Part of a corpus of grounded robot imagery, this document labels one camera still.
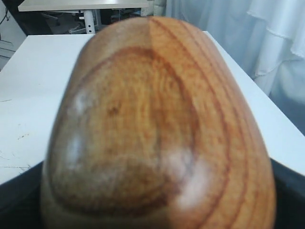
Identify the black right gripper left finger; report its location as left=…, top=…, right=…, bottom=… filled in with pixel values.
left=0, top=162, right=43, bottom=229

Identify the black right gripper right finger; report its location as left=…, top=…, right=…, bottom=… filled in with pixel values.
left=271, top=159, right=305, bottom=229

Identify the brown wooden cup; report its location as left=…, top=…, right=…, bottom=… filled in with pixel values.
left=41, top=16, right=276, bottom=229

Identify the white backdrop curtain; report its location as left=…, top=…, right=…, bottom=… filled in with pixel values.
left=166, top=0, right=305, bottom=132

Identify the white desk in background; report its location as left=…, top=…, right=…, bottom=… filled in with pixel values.
left=18, top=0, right=149, bottom=34

